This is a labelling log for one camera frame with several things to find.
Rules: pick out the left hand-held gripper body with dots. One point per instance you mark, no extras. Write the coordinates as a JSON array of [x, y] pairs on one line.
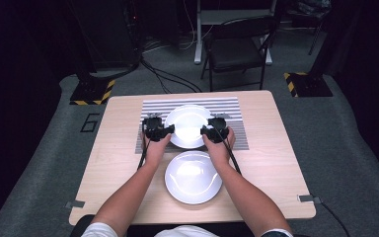
[[152, 128]]

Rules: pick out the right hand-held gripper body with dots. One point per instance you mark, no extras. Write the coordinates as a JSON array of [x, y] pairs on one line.
[[219, 129]]

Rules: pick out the white plate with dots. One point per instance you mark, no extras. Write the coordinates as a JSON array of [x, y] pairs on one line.
[[188, 126], [193, 177]]

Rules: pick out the person's left hand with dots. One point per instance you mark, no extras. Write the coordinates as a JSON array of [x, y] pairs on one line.
[[155, 149]]

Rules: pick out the person's right hand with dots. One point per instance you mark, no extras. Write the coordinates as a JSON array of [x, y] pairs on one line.
[[217, 152]]

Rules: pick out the grey striped placemat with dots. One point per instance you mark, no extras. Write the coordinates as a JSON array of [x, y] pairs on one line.
[[237, 135]]

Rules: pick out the stand with striped base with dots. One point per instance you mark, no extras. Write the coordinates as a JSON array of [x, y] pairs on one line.
[[309, 85], [92, 92]]

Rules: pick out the black folding chair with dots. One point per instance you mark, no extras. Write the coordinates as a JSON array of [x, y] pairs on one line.
[[233, 52]]

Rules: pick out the person's white shirt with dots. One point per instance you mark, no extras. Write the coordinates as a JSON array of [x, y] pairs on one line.
[[184, 232]]

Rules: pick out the grey tape strip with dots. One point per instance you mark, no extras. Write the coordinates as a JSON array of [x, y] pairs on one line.
[[308, 198], [75, 204]]

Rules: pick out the white desk frame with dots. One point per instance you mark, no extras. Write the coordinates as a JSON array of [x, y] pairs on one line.
[[198, 39]]

